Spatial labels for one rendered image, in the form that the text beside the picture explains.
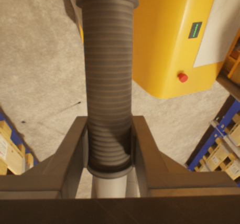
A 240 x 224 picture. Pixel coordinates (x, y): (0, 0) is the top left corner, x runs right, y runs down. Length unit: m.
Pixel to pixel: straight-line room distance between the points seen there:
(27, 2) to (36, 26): 0.16
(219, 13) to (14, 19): 1.27
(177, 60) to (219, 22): 0.20
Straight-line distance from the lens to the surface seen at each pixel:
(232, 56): 1.18
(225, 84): 1.00
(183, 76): 0.81
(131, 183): 0.19
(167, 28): 0.72
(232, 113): 3.37
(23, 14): 1.50
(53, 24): 1.51
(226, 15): 0.81
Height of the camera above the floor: 1.42
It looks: 41 degrees down
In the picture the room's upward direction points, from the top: 157 degrees clockwise
